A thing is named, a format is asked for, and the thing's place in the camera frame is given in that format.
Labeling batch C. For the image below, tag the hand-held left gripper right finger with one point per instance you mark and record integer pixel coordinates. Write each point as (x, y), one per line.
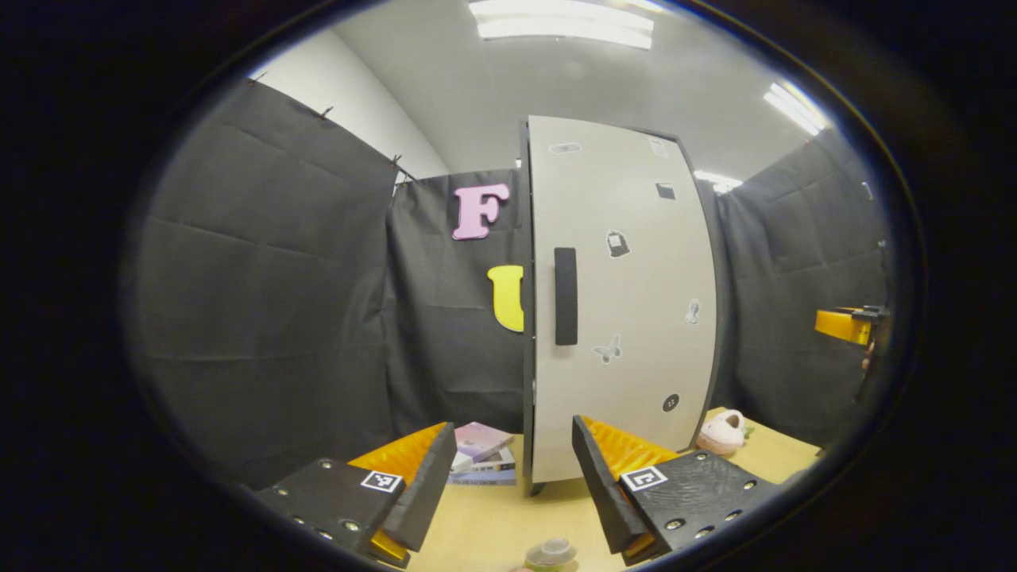
(604, 492)

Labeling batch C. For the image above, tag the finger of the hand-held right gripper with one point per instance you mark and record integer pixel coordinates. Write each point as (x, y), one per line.
(842, 326)

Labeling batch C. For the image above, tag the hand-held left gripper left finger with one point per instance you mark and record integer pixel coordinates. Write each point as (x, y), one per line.
(429, 492)

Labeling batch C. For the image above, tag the green label plastic bottle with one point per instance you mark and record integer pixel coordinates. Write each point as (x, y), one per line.
(550, 554)

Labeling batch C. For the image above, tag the dark grey cabinet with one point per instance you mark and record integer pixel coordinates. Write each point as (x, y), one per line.
(526, 278)

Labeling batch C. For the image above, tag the white book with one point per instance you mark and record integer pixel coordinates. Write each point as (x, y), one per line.
(496, 463)

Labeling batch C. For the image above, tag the pink book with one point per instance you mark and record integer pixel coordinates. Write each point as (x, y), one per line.
(485, 437)

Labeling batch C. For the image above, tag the pink plush toy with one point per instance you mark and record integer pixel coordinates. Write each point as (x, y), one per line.
(723, 433)

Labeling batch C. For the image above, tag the ceiling light strip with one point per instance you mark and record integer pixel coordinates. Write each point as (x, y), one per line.
(717, 181)

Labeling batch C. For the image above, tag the small ceiling light panel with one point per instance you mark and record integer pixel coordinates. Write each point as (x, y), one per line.
(794, 107)

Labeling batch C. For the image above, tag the black backdrop cloth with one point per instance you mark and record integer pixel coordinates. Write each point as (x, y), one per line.
(262, 278)

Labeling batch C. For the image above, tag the large ceiling light panel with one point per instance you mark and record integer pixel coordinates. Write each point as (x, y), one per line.
(564, 20)

